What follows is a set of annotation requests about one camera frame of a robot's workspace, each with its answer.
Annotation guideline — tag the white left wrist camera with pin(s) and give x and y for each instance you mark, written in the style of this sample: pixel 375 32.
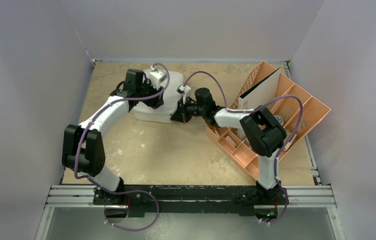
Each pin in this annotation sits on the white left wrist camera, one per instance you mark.
pixel 156 76

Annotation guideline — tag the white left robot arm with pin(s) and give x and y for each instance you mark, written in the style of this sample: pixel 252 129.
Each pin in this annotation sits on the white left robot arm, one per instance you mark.
pixel 83 150

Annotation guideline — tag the grey medicine case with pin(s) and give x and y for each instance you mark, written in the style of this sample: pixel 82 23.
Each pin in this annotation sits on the grey medicine case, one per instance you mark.
pixel 170 103

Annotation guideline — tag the pink eraser block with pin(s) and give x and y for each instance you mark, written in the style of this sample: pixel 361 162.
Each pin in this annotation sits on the pink eraser block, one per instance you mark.
pixel 231 141

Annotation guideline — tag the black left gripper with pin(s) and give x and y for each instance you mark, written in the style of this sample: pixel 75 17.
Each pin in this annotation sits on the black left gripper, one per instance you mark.
pixel 146 83

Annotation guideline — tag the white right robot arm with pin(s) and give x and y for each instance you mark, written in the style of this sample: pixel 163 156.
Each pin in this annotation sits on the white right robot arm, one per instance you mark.
pixel 262 130

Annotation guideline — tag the white cardboard folder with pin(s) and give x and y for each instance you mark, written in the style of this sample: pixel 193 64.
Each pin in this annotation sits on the white cardboard folder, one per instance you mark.
pixel 261 92

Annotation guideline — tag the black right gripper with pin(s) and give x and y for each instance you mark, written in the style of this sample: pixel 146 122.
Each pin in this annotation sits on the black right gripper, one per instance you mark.
pixel 181 112

